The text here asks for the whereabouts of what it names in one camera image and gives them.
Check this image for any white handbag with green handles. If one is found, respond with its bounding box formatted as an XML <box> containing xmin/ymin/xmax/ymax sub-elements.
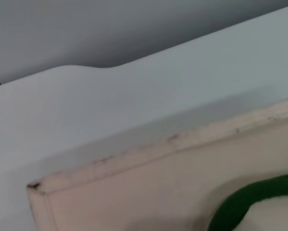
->
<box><xmin>26</xmin><ymin>96</ymin><xmax>288</xmax><ymax>231</ymax></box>

